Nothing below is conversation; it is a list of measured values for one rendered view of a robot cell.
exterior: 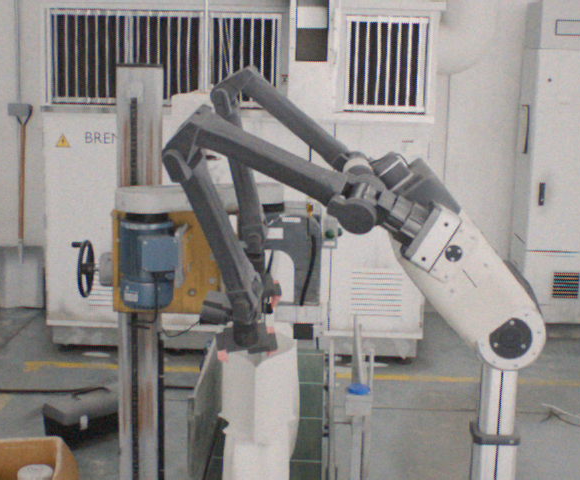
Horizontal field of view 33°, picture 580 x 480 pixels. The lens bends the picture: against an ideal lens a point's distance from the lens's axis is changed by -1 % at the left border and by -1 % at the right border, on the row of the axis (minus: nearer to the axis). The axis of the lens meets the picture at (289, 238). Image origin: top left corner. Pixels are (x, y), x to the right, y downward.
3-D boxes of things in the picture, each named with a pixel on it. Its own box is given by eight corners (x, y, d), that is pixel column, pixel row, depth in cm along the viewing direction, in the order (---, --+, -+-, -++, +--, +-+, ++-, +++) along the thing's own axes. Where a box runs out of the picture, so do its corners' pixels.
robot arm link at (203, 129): (171, 113, 190) (190, 89, 197) (155, 165, 199) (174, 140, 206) (381, 213, 189) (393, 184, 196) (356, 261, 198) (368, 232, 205)
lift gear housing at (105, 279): (114, 290, 300) (114, 255, 298) (96, 290, 300) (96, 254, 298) (121, 282, 310) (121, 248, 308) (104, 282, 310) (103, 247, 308)
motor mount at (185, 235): (184, 289, 274) (184, 231, 271) (160, 288, 274) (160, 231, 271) (197, 267, 302) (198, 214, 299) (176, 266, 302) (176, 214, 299)
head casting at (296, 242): (319, 306, 294) (323, 207, 288) (237, 303, 295) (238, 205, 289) (320, 283, 323) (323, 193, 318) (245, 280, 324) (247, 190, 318)
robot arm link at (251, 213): (228, 87, 245) (236, 80, 255) (206, 92, 246) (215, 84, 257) (266, 249, 258) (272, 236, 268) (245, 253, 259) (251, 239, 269)
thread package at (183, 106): (227, 158, 267) (228, 94, 263) (165, 156, 267) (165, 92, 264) (232, 151, 283) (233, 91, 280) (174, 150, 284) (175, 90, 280)
